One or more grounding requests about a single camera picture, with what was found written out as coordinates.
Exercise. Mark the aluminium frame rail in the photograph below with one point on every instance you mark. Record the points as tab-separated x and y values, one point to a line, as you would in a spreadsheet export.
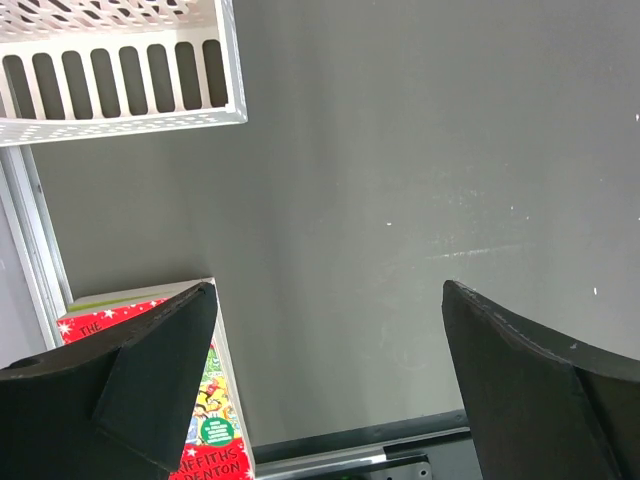
33	234

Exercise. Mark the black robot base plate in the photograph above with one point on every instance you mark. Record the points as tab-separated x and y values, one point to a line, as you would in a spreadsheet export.
430	447

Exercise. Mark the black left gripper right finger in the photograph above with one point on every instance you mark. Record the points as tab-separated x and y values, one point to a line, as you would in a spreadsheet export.
540	404

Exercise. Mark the white perforated file organizer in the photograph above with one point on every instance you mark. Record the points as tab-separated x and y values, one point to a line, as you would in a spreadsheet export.
92	69

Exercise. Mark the red children's book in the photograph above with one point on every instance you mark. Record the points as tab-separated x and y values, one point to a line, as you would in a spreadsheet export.
217	445

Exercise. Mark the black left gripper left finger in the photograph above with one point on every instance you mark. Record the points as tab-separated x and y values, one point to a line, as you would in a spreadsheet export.
114	405

